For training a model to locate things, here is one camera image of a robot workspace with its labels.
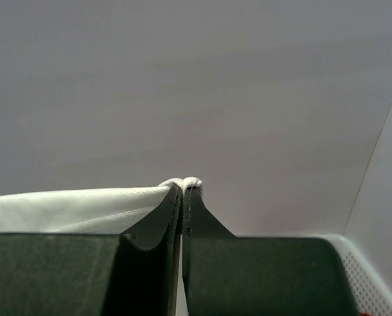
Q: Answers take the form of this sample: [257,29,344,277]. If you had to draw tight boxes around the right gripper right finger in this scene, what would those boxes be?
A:
[182,188,359,315]

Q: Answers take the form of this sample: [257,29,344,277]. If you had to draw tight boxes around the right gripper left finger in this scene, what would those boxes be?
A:
[0,184,183,316]

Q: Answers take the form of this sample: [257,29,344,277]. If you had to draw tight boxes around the white t-shirt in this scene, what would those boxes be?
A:
[0,175,203,316]

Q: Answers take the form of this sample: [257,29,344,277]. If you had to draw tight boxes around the red t-shirt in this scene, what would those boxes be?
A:
[360,311,375,316]

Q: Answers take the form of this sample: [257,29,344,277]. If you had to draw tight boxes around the white plastic basket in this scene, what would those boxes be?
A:
[322,232,392,316]

